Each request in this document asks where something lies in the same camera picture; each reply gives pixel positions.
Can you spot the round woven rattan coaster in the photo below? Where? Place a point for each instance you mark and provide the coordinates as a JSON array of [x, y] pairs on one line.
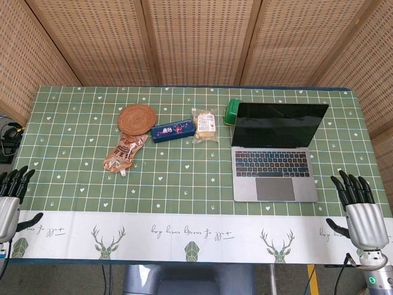
[[136, 120]]

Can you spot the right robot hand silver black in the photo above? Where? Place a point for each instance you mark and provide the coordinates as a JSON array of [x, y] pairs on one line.
[[367, 224]]

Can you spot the bamboo folding screen panel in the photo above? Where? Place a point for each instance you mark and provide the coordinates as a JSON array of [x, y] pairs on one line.
[[199, 40], [27, 61], [92, 40], [301, 40], [377, 77]]

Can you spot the green plastic container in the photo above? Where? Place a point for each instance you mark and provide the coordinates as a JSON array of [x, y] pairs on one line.
[[231, 112]]

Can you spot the clear bag of bread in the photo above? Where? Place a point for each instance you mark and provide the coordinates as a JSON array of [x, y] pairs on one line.
[[205, 124]]

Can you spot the green checked tablecloth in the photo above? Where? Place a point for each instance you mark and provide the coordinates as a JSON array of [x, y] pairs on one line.
[[184, 184]]

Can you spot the black equipment on floor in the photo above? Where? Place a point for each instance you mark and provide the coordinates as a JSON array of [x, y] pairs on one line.
[[9, 141]]

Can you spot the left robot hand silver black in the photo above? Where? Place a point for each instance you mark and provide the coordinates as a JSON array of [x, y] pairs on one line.
[[9, 215]]

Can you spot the orange spout pouch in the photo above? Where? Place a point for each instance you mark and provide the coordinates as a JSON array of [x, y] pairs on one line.
[[122, 153]]

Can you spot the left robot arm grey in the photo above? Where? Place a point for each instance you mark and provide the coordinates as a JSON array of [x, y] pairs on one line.
[[2, 252]]

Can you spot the metal table leg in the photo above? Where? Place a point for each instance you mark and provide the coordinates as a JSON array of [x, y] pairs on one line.
[[272, 279]]

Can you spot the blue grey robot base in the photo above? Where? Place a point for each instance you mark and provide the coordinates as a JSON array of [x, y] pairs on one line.
[[187, 279]]

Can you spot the silver laptop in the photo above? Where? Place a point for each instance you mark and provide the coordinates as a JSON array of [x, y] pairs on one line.
[[273, 187]]

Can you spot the dark blue rectangular box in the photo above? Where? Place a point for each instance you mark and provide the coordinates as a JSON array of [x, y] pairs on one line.
[[173, 130]]

